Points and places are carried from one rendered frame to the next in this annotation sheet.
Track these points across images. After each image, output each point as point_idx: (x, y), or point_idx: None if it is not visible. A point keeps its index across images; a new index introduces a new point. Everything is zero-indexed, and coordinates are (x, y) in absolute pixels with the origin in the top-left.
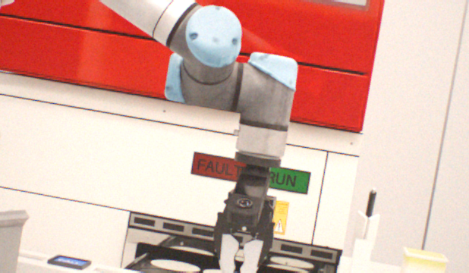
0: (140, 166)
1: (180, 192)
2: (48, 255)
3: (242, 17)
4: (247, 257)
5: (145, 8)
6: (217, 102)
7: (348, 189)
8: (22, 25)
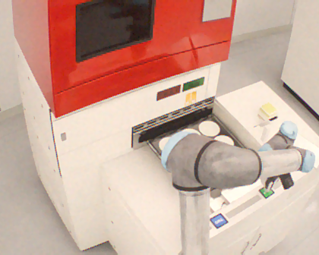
0: (134, 109)
1: (153, 109)
2: None
3: (182, 38)
4: (274, 183)
5: (291, 171)
6: None
7: (217, 75)
8: (73, 91)
